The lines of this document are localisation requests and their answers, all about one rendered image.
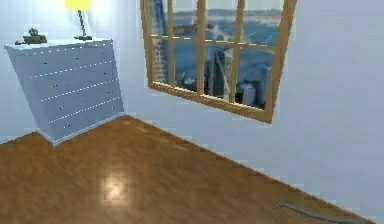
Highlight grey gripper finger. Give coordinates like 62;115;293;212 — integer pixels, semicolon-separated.
270;201;372;224

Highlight wooden framed window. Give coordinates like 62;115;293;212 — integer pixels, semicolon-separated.
139;0;299;125

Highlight white chest of drawers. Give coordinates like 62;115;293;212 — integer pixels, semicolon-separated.
3;37;126;148

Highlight yellow shade table lamp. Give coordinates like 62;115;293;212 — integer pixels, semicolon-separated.
64;0;94;42

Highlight dark green small figurine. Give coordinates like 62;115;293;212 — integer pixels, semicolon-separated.
14;27;49;46

